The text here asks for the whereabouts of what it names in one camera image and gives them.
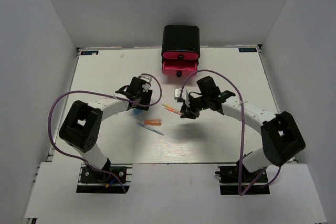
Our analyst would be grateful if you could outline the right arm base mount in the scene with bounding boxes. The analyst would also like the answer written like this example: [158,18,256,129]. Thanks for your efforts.
[215,162,270,196]

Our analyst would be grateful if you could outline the pink drawer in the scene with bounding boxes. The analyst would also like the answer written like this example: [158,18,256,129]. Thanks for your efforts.
[162,59,198,77]
[162,51,200,60]

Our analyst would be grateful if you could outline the orange transparent correction tape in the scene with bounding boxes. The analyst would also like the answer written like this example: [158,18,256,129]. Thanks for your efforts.
[144,119,162,126]

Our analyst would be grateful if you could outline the black drawer cabinet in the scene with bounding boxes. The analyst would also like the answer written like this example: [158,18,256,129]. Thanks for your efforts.
[162,25,200,54]

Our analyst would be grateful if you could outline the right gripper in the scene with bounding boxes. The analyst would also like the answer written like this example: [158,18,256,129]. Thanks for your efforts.
[181,94,210,119]

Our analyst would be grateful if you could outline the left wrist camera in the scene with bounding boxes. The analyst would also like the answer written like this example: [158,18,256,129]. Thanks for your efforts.
[139,74,152,84]

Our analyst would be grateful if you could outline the yellow highlighter pen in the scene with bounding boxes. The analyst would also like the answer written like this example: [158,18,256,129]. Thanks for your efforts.
[161,103,180,112]

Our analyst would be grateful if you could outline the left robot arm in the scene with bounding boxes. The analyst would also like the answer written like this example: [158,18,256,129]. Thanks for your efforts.
[59,75,153,182]

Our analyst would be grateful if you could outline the blue thin pen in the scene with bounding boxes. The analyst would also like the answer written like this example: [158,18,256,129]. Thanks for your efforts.
[136,123,164,136]

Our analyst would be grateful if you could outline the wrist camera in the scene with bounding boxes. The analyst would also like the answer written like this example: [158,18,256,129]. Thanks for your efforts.
[139,74,152,84]
[174,88,189,106]

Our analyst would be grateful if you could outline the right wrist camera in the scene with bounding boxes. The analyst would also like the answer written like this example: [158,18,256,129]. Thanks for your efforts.
[174,88,189,106]

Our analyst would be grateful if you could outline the pink top drawer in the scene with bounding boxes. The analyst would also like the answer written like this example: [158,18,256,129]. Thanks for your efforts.
[162,51,200,60]

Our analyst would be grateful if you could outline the orange highlighter pen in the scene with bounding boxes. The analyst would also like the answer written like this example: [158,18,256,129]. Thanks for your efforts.
[164,107,182,115]

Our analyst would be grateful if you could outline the right blue table label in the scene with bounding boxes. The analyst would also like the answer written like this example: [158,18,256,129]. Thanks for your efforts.
[238,48,257,52]

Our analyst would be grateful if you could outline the blue table label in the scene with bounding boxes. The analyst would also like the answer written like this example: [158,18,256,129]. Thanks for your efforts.
[80,50,99,56]
[238,48,257,52]

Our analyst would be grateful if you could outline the blue transparent correction tape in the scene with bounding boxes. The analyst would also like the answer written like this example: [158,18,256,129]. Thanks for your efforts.
[133,109,142,115]

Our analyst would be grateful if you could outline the left blue table label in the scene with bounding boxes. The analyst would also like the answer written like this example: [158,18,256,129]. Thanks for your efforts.
[80,50,99,56]

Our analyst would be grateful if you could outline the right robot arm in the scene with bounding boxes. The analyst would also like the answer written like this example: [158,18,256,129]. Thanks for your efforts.
[174,76,306,182]

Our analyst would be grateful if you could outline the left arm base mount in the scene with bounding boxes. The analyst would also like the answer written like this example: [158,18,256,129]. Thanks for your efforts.
[76,164,133,194]

